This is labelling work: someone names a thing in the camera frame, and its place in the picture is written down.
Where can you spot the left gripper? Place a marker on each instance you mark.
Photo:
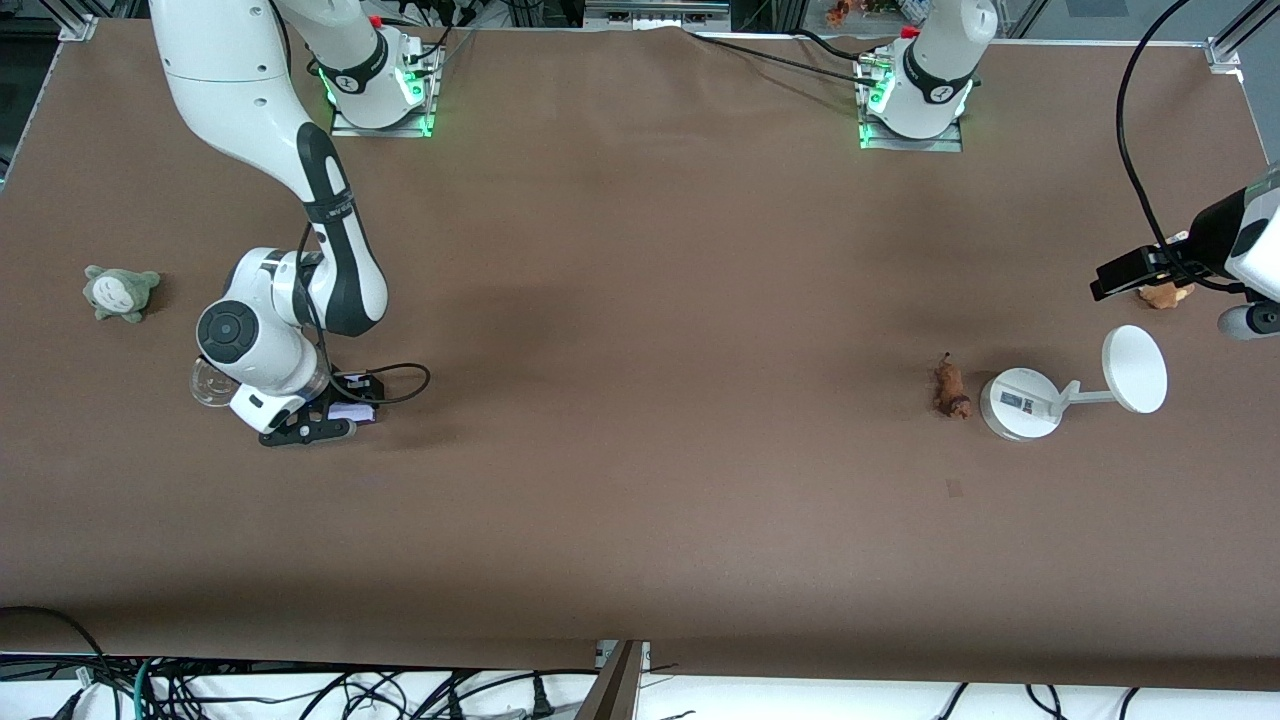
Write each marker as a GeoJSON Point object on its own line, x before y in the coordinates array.
{"type": "Point", "coordinates": [1207, 240]}

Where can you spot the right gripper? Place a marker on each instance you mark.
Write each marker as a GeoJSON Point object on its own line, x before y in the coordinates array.
{"type": "Point", "coordinates": [352, 387]}

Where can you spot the purple flip phone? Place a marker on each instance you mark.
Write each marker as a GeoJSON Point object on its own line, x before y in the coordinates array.
{"type": "Point", "coordinates": [352, 412]}

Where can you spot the brown lion statue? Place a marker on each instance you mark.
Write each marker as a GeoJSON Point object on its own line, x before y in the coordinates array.
{"type": "Point", "coordinates": [950, 388]}

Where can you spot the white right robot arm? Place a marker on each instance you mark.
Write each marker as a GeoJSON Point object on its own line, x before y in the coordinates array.
{"type": "Point", "coordinates": [230, 70]}

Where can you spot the small brown plush toy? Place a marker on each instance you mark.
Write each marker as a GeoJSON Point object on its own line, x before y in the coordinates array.
{"type": "Point", "coordinates": [1162, 295]}

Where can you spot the clear plastic cup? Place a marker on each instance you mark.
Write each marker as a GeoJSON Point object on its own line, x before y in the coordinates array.
{"type": "Point", "coordinates": [205, 388]}

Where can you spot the white round stand with disc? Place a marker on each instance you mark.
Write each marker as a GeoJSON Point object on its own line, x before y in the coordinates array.
{"type": "Point", "coordinates": [1025, 402]}

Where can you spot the grey-green Totoro plush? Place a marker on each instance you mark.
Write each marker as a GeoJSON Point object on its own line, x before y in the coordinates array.
{"type": "Point", "coordinates": [120, 293]}

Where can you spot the small brown figurine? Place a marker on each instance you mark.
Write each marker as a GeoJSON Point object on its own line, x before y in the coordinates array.
{"type": "Point", "coordinates": [838, 12]}

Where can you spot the aluminium frame corner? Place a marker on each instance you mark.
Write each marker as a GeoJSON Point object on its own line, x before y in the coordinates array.
{"type": "Point", "coordinates": [1228, 45]}

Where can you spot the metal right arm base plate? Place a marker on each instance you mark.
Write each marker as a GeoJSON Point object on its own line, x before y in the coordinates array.
{"type": "Point", "coordinates": [425, 105]}

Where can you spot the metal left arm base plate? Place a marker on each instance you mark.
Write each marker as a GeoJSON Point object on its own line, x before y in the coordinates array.
{"type": "Point", "coordinates": [870, 140]}

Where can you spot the dark metal table post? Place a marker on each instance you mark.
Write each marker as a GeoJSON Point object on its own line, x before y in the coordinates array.
{"type": "Point", "coordinates": [612, 685]}

